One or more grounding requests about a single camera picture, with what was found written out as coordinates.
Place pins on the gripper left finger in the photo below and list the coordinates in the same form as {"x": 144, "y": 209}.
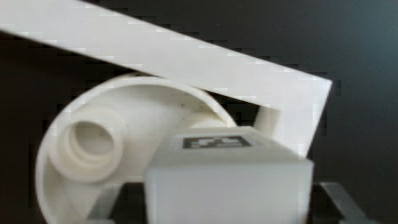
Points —
{"x": 119, "y": 206}

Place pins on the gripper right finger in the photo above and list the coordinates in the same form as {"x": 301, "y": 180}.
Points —
{"x": 332, "y": 208}

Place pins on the white stool leg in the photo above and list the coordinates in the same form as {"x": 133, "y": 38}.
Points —
{"x": 226, "y": 179}

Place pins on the white right wall bar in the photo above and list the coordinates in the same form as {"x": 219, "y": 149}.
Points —
{"x": 93, "y": 31}

